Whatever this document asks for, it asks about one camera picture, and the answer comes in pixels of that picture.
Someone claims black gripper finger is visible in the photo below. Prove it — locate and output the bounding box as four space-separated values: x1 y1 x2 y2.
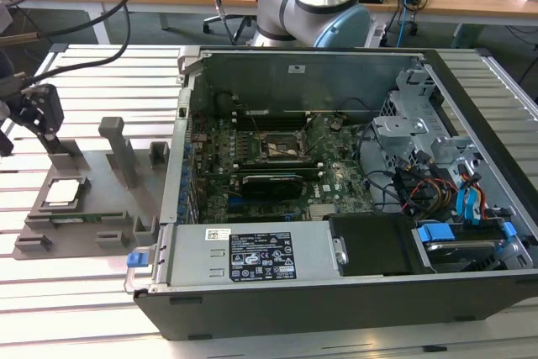
0 122 15 159
19 82 65 155

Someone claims silver CPU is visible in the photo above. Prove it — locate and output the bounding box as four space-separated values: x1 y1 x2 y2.
45 180 83 205

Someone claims CPU socket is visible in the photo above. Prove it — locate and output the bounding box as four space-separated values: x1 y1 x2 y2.
258 129 308 162

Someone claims green RAM stick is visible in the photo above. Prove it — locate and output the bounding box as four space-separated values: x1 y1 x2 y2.
29 214 127 224

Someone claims grey parts rack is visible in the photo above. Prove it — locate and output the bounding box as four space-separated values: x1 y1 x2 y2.
11 116 171 260

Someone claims blue case latch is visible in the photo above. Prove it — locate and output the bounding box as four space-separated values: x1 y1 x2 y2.
126 251 149 268

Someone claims office chair base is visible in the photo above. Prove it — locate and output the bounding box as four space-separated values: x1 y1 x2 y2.
203 12 257 45

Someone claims grey power supply unit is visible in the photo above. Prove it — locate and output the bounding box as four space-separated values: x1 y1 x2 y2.
167 224 341 288

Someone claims black RAM sticks pair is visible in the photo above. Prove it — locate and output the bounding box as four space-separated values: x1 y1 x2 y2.
233 108 312 131

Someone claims black graphics card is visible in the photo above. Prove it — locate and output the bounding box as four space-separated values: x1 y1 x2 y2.
240 172 304 200

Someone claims silver chipset heatsink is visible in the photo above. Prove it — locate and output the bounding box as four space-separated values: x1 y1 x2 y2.
309 204 337 221

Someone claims green motherboard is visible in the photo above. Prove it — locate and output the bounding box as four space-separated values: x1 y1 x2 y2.
191 113 375 224

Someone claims white power strip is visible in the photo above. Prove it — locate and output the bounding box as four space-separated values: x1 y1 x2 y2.
364 22 388 48

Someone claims black plastic drive cover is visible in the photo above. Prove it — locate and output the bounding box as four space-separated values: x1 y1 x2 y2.
327 214 421 278

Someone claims metal drive cage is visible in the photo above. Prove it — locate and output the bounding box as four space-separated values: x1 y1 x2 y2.
372 68 484 175

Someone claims open black PC case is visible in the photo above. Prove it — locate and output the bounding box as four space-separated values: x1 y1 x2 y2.
124 45 538 341

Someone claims hard disk in blue carrier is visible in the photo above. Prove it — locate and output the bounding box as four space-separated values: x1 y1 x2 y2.
411 218 518 272

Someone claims blue hanging cable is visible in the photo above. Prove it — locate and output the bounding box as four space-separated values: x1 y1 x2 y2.
394 0 415 48

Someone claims red yellow wire bundle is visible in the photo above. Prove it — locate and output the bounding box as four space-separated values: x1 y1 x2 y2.
394 161 459 217

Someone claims blue flat wire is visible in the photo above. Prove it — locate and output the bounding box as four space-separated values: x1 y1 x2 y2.
456 184 484 225

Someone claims wooden desk with cables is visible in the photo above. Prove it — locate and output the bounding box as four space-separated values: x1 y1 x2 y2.
377 0 538 47

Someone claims orange flat wire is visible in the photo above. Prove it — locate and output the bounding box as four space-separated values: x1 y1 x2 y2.
460 168 491 220

